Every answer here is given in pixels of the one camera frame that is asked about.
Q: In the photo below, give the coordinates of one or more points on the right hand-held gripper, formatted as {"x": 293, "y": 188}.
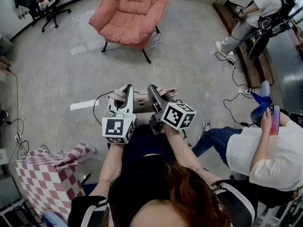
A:
{"x": 177, "y": 115}

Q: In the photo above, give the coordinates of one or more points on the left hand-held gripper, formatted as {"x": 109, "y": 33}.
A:
{"x": 113, "y": 128}

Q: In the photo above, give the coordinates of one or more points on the beige handbag with pink handles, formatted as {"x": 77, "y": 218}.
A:
{"x": 142, "y": 98}

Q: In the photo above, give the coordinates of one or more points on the pink cushioned armchair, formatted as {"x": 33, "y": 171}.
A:
{"x": 132, "y": 15}

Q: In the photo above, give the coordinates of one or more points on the person's left forearm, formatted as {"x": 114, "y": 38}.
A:
{"x": 111, "y": 164}

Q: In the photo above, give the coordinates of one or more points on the person's right forearm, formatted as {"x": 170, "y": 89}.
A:
{"x": 180, "y": 150}

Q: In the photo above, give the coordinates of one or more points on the white floor tape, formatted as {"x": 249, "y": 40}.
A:
{"x": 84, "y": 105}

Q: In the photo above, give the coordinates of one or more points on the person's dark trousers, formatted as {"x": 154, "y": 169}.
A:
{"x": 146, "y": 143}

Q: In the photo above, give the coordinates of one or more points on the white power strip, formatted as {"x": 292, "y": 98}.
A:
{"x": 247, "y": 92}

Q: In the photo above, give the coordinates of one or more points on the brown wooden platform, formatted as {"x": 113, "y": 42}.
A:
{"x": 255, "y": 72}

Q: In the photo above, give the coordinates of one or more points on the blue cloth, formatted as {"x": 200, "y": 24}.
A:
{"x": 261, "y": 103}

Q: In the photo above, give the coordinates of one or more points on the red white checkered cloth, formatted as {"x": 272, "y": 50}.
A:
{"x": 45, "y": 178}

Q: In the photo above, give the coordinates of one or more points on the black oval seat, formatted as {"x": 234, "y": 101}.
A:
{"x": 259, "y": 45}

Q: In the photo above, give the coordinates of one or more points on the black office chair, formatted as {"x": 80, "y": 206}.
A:
{"x": 50, "y": 11}

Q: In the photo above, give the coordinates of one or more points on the iridescent smartphone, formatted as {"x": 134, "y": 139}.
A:
{"x": 275, "y": 122}

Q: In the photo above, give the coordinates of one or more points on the person's head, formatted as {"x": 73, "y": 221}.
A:
{"x": 161, "y": 215}

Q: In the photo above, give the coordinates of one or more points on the person's black shirt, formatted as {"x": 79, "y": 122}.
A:
{"x": 236, "y": 197}

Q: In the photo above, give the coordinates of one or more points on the white plush toy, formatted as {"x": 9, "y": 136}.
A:
{"x": 43, "y": 3}

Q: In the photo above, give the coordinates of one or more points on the black harness pack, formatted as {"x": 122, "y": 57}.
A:
{"x": 265, "y": 22}

